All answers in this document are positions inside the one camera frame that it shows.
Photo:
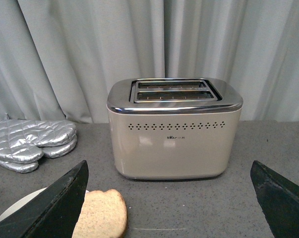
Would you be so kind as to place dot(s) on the silver oven mitt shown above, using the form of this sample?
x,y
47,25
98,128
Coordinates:
x,y
25,141
49,152

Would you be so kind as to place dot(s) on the cream and chrome toaster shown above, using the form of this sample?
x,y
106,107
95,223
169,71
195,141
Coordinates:
x,y
173,128

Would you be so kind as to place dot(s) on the brown bread slice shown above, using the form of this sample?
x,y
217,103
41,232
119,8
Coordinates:
x,y
103,215

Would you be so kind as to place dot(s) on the upper silver oven mitt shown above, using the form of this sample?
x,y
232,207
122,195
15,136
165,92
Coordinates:
x,y
25,141

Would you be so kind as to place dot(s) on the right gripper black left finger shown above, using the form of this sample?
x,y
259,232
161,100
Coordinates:
x,y
54,212

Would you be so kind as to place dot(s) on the grey curtain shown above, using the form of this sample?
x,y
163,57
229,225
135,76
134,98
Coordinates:
x,y
60,58

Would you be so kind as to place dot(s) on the white round plate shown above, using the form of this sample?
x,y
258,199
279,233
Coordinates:
x,y
20,203

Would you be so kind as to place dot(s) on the lower silver oven mitt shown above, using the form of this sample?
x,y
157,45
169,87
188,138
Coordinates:
x,y
49,152

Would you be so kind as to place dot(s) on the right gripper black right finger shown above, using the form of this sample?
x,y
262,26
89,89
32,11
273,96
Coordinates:
x,y
279,200

